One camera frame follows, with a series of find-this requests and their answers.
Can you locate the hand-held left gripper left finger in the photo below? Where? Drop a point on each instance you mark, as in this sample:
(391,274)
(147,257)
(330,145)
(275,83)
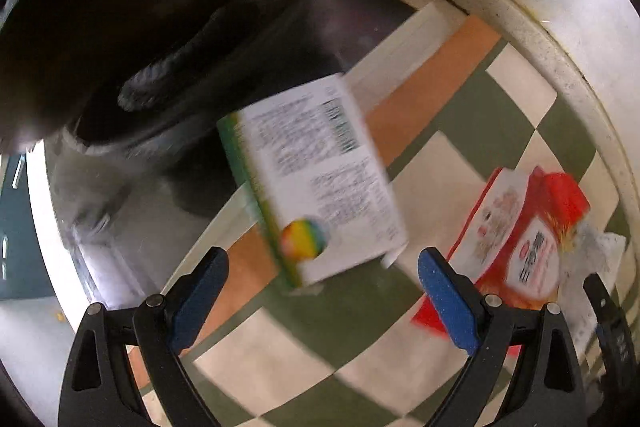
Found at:
(200,302)

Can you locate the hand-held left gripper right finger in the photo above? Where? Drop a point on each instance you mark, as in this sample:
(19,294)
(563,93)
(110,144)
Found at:
(447,307)

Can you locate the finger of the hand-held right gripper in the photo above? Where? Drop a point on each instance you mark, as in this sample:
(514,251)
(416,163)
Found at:
(612,342)

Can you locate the small green white box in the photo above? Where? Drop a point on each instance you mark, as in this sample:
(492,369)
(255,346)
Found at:
(320,167)

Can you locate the clear plastic bag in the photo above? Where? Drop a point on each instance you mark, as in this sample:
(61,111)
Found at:
(600,257)

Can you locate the red snack bag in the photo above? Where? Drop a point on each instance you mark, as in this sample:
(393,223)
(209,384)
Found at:
(520,252)

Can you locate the blue kitchen cabinet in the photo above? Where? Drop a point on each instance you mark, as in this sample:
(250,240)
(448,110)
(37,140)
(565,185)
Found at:
(20,247)

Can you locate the green checkered table mat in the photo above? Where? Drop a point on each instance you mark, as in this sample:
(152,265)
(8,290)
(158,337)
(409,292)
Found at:
(450,117)

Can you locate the black wok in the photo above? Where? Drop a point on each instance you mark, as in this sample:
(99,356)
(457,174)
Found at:
(125,7)

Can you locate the black glass gas stove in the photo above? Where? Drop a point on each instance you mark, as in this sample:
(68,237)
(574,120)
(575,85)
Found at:
(350,17)

